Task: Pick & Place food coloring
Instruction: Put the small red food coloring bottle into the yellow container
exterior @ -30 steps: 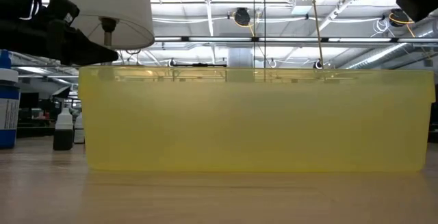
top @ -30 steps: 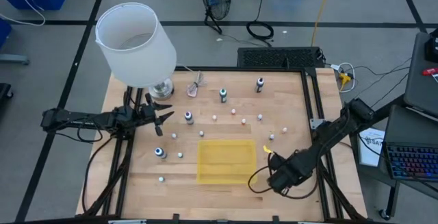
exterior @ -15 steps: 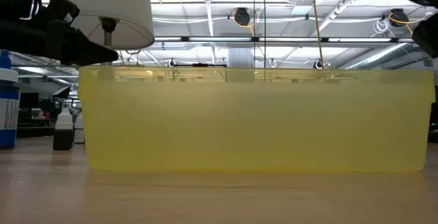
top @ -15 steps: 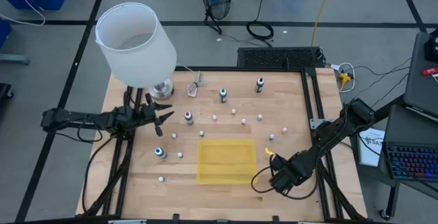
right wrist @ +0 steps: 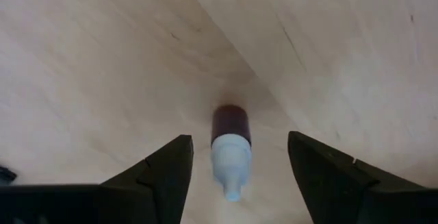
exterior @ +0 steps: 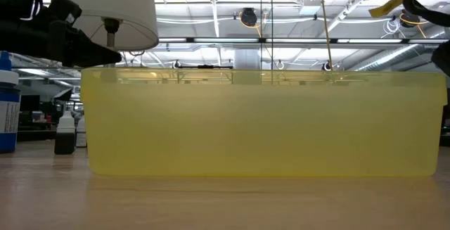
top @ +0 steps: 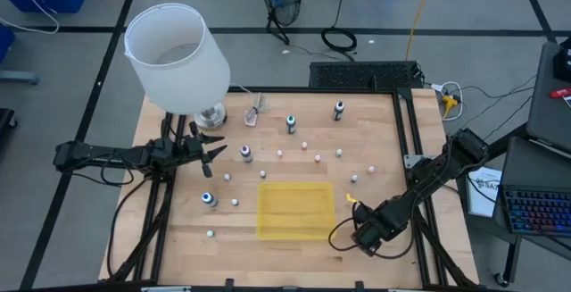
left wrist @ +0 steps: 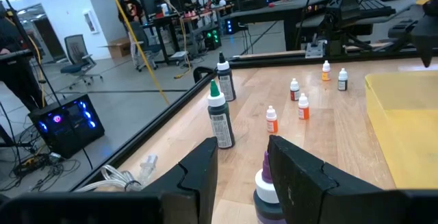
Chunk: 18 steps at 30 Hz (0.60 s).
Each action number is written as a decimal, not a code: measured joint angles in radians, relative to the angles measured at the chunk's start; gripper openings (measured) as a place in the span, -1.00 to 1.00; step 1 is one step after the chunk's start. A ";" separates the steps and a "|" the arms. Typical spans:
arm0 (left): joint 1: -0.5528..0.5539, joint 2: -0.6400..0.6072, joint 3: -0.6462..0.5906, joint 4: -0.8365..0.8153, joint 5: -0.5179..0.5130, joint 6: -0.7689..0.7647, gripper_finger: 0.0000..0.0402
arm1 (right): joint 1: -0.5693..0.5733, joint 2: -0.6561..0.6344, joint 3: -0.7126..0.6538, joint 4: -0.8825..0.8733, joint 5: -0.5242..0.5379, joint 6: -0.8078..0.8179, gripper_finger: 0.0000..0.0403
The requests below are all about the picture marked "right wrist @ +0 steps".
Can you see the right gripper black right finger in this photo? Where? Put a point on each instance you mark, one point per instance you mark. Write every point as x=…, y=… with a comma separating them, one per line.
x=318, y=183

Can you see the small dark red dropper bottle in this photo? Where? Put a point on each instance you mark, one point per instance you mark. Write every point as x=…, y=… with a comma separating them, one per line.
x=231, y=148

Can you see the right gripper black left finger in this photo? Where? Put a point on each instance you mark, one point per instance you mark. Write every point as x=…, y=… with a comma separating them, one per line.
x=171, y=183

